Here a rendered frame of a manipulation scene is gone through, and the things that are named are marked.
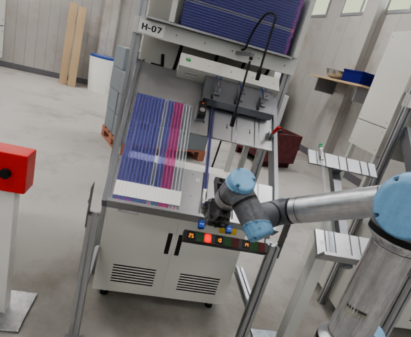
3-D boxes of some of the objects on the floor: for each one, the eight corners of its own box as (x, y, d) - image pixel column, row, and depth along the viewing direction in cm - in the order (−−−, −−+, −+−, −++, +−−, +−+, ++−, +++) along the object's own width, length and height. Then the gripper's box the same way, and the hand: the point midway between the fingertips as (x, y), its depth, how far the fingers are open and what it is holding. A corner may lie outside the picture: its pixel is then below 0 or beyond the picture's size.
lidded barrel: (111, 91, 778) (117, 58, 755) (112, 96, 725) (118, 60, 702) (85, 85, 758) (90, 51, 735) (83, 90, 706) (89, 53, 682)
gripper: (210, 212, 100) (194, 233, 118) (239, 217, 102) (218, 237, 120) (212, 186, 104) (196, 210, 122) (240, 192, 106) (220, 214, 124)
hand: (208, 215), depth 121 cm, fingers closed
